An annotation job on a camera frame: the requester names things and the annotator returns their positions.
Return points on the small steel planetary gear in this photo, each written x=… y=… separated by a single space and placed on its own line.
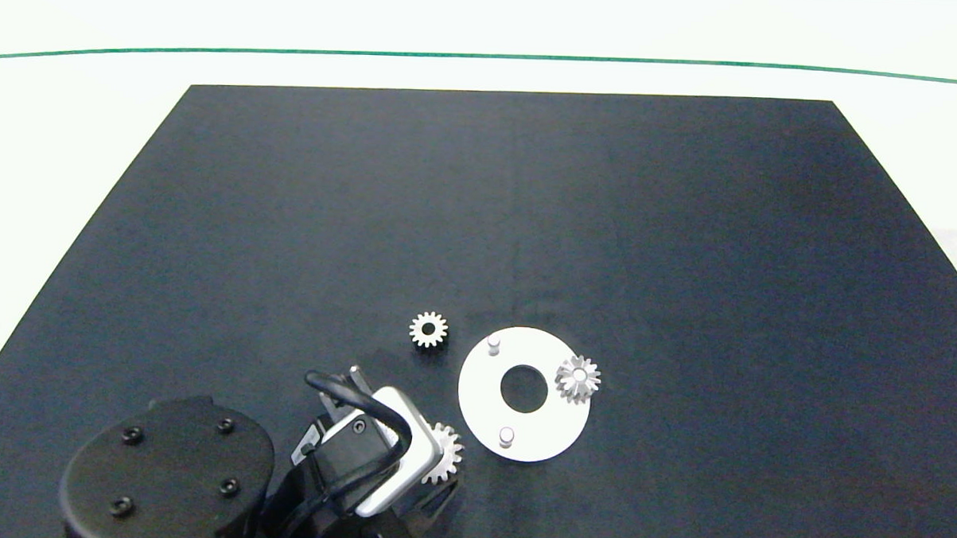
x=440 y=330
x=451 y=451
x=566 y=376

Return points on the round white carrier plate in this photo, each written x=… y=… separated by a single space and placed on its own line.
x=554 y=431

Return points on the dark mat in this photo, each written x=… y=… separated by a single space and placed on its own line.
x=528 y=207

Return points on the boxy silver wrist camera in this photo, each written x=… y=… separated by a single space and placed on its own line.
x=375 y=495

